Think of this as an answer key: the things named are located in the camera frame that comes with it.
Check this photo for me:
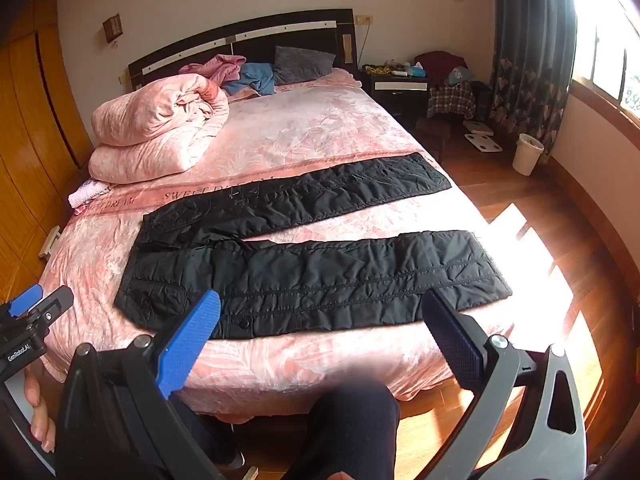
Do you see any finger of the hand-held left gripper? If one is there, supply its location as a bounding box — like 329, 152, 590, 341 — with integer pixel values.
0, 284, 45, 318
30, 286, 75, 333

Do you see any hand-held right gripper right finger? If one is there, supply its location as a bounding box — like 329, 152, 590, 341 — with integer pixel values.
421, 287, 588, 480

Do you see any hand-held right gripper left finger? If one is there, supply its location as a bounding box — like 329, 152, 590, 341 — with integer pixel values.
54, 289, 236, 480

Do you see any person's left hand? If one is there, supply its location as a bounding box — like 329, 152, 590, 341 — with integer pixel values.
24, 372, 57, 454

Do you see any white rectangular object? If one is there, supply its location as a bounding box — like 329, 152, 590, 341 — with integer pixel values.
40, 225, 62, 258

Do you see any small pink white cloth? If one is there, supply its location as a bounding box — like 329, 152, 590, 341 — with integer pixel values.
67, 180, 111, 209

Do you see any person's right leg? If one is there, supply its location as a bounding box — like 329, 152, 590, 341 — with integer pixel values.
285, 379, 401, 480

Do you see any wooden wardrobe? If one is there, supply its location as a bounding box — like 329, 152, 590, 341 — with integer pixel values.
0, 0, 93, 301

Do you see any folded pink quilt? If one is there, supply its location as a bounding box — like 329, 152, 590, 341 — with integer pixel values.
89, 73, 231, 184

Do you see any white trash bin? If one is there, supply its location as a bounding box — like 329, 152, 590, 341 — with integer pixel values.
511, 133, 545, 177

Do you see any dark stool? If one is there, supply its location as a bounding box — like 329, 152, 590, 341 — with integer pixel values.
415, 117, 453, 163

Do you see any plaid bag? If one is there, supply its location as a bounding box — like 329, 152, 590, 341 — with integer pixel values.
427, 82, 476, 118

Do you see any bed with pink floral cover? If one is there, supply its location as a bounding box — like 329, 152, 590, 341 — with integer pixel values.
37, 67, 516, 416

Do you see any dark nightstand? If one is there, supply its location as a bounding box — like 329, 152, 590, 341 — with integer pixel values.
361, 64, 431, 116

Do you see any blue clothing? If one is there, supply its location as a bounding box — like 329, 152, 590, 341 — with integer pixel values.
221, 62, 277, 97

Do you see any pink clothing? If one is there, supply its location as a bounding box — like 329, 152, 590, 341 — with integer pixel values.
179, 54, 247, 86

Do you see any dark red garment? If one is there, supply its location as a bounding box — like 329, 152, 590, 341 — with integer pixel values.
414, 51, 468, 86

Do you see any dark patterned curtain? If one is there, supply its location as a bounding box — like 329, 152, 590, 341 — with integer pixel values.
487, 0, 581, 163

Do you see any grey pillow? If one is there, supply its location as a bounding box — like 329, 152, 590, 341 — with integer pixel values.
272, 46, 336, 86

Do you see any dark wooden headboard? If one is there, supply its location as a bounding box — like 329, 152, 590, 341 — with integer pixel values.
127, 8, 358, 93

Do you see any window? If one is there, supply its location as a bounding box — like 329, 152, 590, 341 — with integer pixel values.
570, 0, 640, 121

